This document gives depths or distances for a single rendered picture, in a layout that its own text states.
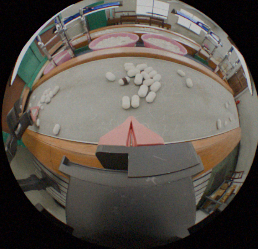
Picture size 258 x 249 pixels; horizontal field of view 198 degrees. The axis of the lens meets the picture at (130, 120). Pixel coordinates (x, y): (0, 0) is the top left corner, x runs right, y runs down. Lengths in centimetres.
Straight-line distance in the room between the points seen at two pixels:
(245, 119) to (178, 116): 434
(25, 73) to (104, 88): 82
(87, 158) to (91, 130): 7
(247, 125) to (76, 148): 458
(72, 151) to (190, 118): 32
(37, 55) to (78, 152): 96
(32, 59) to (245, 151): 551
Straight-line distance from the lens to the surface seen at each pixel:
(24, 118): 41
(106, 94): 24
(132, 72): 25
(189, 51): 80
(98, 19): 302
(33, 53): 102
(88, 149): 21
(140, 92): 21
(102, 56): 36
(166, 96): 25
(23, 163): 185
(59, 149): 26
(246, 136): 447
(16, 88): 88
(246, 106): 452
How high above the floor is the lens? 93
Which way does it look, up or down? 77 degrees down
